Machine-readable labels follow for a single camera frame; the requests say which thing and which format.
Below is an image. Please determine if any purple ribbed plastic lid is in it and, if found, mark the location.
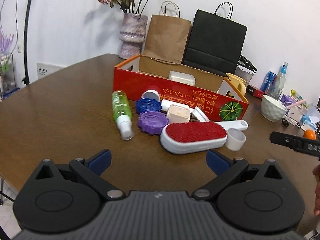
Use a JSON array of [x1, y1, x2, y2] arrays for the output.
[[138, 111, 169, 135]]

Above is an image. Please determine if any blue and white tissue pack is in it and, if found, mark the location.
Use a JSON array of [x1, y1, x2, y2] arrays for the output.
[[300, 105, 320, 130]]

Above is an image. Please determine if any clear container with black lid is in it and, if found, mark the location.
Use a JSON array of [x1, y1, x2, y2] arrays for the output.
[[236, 54, 257, 87]]

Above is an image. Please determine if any purple and white gadget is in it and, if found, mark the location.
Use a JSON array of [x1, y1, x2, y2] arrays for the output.
[[280, 94, 297, 108]]

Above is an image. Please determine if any black light stand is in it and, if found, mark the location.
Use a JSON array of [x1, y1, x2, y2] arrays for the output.
[[22, 0, 37, 85]]

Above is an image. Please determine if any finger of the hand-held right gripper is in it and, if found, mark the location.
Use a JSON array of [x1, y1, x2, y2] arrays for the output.
[[269, 131, 304, 153]]

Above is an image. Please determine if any black paper bag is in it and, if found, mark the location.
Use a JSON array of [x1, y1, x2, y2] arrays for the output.
[[182, 2, 248, 77]]

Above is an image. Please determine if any mottled purple ceramic vase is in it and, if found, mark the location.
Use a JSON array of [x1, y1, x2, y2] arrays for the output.
[[118, 12, 148, 60]]

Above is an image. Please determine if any white ribbed bottle cap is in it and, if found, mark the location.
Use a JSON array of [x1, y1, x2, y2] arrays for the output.
[[140, 86, 160, 102]]

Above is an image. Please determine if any small white pill bottle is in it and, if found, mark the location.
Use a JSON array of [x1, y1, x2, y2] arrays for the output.
[[161, 99, 175, 112]]

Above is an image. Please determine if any pink stick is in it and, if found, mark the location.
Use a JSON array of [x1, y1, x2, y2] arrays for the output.
[[286, 99, 307, 109]]

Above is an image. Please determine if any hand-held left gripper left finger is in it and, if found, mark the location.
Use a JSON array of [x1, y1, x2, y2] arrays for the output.
[[35, 149, 125, 200]]

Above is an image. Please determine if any white dimpled bowl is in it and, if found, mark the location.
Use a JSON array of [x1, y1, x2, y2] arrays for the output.
[[261, 95, 288, 123]]

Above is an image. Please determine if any green spray bottle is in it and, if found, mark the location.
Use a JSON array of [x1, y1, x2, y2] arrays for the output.
[[112, 90, 134, 141]]

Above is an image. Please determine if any colourful snack packet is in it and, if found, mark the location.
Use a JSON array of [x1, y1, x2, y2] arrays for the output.
[[290, 89, 304, 100]]

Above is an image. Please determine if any purple artificial flower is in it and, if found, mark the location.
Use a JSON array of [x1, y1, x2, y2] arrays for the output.
[[0, 25, 14, 55]]

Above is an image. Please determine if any red and white lint brush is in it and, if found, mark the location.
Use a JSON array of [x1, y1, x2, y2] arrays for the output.
[[160, 122, 228, 155]]

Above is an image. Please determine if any yellow mug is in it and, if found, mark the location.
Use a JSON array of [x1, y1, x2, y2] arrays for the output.
[[225, 73, 247, 96]]

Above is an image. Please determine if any orange fruit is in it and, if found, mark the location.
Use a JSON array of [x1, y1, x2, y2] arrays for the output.
[[303, 129, 317, 140]]

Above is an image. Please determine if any white bristle brush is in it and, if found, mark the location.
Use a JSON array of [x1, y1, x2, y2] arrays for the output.
[[189, 106, 210, 123]]

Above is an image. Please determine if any red cardboard box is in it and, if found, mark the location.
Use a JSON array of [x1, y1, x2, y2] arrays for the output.
[[113, 54, 250, 122]]

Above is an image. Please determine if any blue drink can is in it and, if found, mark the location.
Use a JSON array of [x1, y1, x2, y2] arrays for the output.
[[260, 71, 277, 92]]

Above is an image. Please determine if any blue ribbed plastic lid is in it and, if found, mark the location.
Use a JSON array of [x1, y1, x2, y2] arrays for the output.
[[136, 97, 162, 115]]

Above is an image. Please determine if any white measuring scoop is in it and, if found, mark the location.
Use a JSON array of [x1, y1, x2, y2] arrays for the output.
[[220, 120, 249, 151]]

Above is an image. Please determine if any cream square plastic block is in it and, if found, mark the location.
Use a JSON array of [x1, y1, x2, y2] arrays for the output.
[[167, 104, 191, 123]]

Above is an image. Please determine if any clear glass bottle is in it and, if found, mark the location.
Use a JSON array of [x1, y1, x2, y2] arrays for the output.
[[274, 61, 289, 99]]

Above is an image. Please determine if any white translucent plastic box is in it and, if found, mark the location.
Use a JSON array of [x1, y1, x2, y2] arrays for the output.
[[168, 71, 196, 86]]

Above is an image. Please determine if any dark red flat box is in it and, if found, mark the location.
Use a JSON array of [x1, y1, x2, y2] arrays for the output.
[[246, 84, 267, 98]]

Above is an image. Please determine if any brown paper bag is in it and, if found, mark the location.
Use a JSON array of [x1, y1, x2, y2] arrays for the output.
[[144, 1, 192, 64]]

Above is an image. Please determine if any person's right hand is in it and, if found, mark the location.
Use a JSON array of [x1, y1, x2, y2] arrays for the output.
[[312, 164, 320, 217]]

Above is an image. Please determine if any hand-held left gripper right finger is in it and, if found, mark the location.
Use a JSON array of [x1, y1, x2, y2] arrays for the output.
[[192, 149, 284, 201]]

